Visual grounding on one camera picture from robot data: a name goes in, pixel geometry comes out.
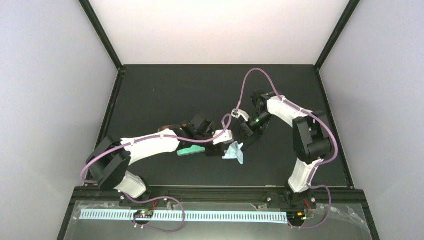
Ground brown plaid glasses case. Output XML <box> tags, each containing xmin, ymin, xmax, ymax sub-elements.
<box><xmin>157</xmin><ymin>124</ymin><xmax>182</xmax><ymax>132</ymax></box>

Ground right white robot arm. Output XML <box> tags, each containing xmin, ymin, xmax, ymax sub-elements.
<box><xmin>231</xmin><ymin>91</ymin><xmax>338</xmax><ymax>210</ymax></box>

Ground left black frame post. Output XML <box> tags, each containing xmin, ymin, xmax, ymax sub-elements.
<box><xmin>79</xmin><ymin>0</ymin><xmax>123</xmax><ymax>71</ymax></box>

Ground left small circuit board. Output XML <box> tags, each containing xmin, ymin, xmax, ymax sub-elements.
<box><xmin>133</xmin><ymin>210</ymin><xmax>154</xmax><ymax>220</ymax></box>

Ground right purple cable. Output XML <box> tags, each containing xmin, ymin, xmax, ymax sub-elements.
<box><xmin>235</xmin><ymin>68</ymin><xmax>339</xmax><ymax>230</ymax></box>

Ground white slotted cable duct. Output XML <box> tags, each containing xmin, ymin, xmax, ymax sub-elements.
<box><xmin>77</xmin><ymin>209</ymin><xmax>288</xmax><ymax>224</ymax></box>

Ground black frame post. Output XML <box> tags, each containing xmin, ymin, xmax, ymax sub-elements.
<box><xmin>314</xmin><ymin>0</ymin><xmax>361</xmax><ymax>71</ymax></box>
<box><xmin>79</xmin><ymin>0</ymin><xmax>123</xmax><ymax>71</ymax></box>

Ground purple cable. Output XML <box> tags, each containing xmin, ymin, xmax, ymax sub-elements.
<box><xmin>81</xmin><ymin>113</ymin><xmax>233</xmax><ymax>233</ymax></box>
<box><xmin>235</xmin><ymin>68</ymin><xmax>339</xmax><ymax>230</ymax></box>

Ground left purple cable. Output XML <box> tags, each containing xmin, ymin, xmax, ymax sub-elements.
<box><xmin>81</xmin><ymin>113</ymin><xmax>233</xmax><ymax>233</ymax></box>

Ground black front frame rail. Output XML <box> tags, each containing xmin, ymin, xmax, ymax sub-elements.
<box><xmin>57</xmin><ymin>185</ymin><xmax>380</xmax><ymax>240</ymax></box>

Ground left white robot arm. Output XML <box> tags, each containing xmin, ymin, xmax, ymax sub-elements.
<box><xmin>80</xmin><ymin>114</ymin><xmax>235</xmax><ymax>199</ymax></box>

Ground right black frame post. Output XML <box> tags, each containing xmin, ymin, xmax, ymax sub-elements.
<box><xmin>314</xmin><ymin>0</ymin><xmax>361</xmax><ymax>71</ymax></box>

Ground blue-grey glasses case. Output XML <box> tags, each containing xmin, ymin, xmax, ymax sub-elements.
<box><xmin>176</xmin><ymin>145</ymin><xmax>206</xmax><ymax>157</ymax></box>

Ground right small circuit board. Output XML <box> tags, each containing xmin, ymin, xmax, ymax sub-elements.
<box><xmin>290</xmin><ymin>212</ymin><xmax>308</xmax><ymax>221</ymax></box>

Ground small circuit board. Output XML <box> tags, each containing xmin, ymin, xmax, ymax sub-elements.
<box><xmin>133</xmin><ymin>210</ymin><xmax>154</xmax><ymax>220</ymax></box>
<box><xmin>290</xmin><ymin>212</ymin><xmax>308</xmax><ymax>221</ymax></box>

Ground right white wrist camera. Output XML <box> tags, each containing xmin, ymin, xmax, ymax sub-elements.
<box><xmin>231</xmin><ymin>108</ymin><xmax>250</xmax><ymax>122</ymax></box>

